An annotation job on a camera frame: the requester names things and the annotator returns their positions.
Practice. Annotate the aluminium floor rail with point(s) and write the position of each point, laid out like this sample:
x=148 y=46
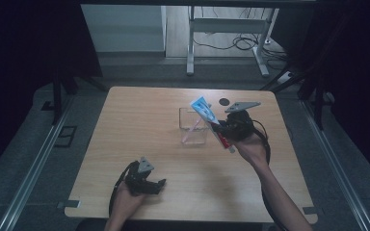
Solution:
x=32 y=166
x=334 y=166

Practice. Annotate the black round table grommet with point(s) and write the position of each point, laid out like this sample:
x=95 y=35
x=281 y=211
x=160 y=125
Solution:
x=224 y=101

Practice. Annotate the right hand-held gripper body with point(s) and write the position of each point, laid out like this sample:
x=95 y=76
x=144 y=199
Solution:
x=241 y=123

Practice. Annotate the black metal stand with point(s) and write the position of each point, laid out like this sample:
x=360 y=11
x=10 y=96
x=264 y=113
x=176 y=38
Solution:
x=318 y=102
x=57 y=96

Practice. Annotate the person's right hand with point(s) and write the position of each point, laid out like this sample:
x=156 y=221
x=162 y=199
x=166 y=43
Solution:
x=253 y=150

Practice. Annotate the white metal desk frame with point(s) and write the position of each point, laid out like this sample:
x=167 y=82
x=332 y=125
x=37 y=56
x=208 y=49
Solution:
x=224 y=25

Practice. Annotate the white power strip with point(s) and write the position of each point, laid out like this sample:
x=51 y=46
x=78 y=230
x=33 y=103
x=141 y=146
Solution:
x=285 y=77

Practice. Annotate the person's left hand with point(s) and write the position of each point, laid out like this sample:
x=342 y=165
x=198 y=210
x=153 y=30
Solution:
x=126 y=202

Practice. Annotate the white blue red toothpaste tube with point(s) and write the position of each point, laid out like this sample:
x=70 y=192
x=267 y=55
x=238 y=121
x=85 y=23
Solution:
x=205 y=110

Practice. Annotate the clear plastic container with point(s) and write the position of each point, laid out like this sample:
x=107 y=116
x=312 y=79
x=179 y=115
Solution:
x=192 y=134

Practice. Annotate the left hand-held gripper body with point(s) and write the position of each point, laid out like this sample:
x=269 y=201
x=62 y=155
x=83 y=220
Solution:
x=138 y=176

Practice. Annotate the grey tape piece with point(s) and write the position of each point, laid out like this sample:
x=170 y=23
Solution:
x=310 y=210

